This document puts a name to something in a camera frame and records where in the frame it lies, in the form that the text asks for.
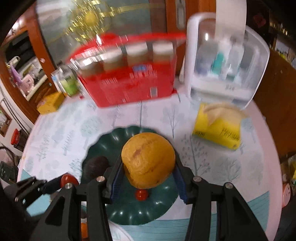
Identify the white bottle sterilizer cabinet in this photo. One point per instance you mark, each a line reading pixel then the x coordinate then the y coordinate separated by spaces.
pixel 201 85

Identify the small yellow carton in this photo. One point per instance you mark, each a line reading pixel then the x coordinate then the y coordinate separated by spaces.
pixel 49 103

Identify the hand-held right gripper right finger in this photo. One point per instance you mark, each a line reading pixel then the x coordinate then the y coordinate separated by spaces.
pixel 180 183

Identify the dark avocado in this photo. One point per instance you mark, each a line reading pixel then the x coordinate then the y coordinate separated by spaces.
pixel 94 166

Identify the wooden cabinet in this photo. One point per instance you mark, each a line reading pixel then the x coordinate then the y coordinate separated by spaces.
pixel 34 53

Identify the yellow tissue box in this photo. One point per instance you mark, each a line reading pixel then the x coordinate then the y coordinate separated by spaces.
pixel 215 132

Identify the teal baby bottle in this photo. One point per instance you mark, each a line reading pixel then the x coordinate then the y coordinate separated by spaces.
pixel 217 62

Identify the green label jar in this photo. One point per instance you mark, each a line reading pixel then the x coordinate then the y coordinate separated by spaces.
pixel 69 85

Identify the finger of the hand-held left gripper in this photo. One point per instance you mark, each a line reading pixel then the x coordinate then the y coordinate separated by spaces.
pixel 34 186

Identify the large yellow orange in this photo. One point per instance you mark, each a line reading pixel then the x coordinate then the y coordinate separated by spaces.
pixel 148 157

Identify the white floral plate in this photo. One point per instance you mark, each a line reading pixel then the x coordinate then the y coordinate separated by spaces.
pixel 118 234

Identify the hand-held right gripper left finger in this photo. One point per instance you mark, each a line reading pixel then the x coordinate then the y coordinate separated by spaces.
pixel 118 178

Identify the tan lidded jar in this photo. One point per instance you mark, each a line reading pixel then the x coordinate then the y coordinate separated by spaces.
pixel 89 68
pixel 137 54
pixel 112 60
pixel 163 52

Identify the dark green scalloped plate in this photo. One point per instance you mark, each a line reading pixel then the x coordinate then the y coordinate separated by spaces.
pixel 150 210

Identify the red jar package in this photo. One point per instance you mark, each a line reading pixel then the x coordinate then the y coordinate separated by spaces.
pixel 129 88

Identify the red cherry tomato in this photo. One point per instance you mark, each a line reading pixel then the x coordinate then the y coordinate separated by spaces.
pixel 141 195
pixel 67 179

